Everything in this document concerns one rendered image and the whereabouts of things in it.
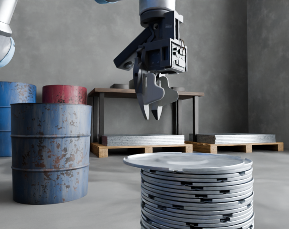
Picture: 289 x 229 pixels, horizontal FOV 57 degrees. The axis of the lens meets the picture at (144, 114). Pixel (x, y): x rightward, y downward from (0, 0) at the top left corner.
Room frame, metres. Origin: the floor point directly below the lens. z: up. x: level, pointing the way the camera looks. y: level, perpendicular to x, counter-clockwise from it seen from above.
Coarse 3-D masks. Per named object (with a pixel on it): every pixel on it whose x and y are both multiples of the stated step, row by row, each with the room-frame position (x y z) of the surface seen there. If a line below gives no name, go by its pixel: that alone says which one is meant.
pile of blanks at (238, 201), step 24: (144, 192) 0.67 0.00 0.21; (168, 192) 0.60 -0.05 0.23; (192, 192) 0.58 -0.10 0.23; (216, 192) 0.58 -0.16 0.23; (240, 192) 0.60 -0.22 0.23; (144, 216) 0.67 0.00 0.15; (168, 216) 0.60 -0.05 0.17; (192, 216) 0.58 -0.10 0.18; (216, 216) 0.58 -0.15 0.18; (240, 216) 0.60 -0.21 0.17
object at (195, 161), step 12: (132, 156) 0.73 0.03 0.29; (144, 156) 0.75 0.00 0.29; (156, 156) 0.75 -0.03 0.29; (168, 156) 0.70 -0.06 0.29; (180, 156) 0.70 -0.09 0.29; (192, 156) 0.70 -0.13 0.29; (204, 156) 0.75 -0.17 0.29; (216, 156) 0.75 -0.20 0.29; (228, 156) 0.71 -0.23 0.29; (144, 168) 0.55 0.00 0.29; (156, 168) 0.53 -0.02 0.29; (168, 168) 0.52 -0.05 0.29; (180, 168) 0.55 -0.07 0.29; (192, 168) 0.51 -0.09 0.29; (204, 168) 0.52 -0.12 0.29; (216, 168) 0.52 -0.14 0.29; (228, 168) 0.54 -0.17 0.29
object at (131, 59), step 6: (144, 30) 0.54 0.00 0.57; (150, 30) 0.53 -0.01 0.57; (138, 36) 0.55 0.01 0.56; (144, 36) 0.54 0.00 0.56; (132, 42) 0.56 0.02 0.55; (138, 42) 0.55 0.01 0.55; (126, 48) 0.57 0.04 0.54; (132, 48) 0.56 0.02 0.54; (120, 54) 0.58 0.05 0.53; (126, 54) 0.57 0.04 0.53; (132, 54) 0.56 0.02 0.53; (114, 60) 0.59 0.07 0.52; (120, 60) 0.58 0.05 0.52; (126, 60) 0.57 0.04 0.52; (132, 60) 0.59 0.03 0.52; (120, 66) 0.58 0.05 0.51; (126, 66) 0.59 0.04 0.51; (132, 66) 0.61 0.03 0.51
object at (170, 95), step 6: (156, 78) 0.57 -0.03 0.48; (162, 78) 0.56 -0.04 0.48; (156, 84) 0.56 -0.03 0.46; (162, 84) 0.57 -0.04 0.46; (168, 84) 0.56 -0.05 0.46; (168, 90) 0.56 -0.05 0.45; (174, 90) 0.55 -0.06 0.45; (168, 96) 0.56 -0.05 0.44; (174, 96) 0.55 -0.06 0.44; (156, 102) 0.57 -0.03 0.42; (162, 102) 0.57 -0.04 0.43; (168, 102) 0.56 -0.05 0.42; (156, 108) 0.57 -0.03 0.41; (156, 114) 0.57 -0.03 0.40
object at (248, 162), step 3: (183, 153) 0.86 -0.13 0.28; (186, 153) 0.86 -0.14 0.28; (189, 153) 0.86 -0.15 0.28; (207, 153) 0.85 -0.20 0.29; (234, 156) 0.78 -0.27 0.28; (237, 156) 0.77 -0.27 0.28; (243, 159) 0.74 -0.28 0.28; (246, 159) 0.73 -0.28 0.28; (249, 159) 0.70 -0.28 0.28; (246, 162) 0.69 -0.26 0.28; (249, 162) 0.69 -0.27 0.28; (252, 162) 0.66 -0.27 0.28; (243, 165) 0.61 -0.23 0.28; (246, 165) 0.62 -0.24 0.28; (249, 165) 0.63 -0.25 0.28; (237, 168) 0.59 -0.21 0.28; (240, 168) 0.60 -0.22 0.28
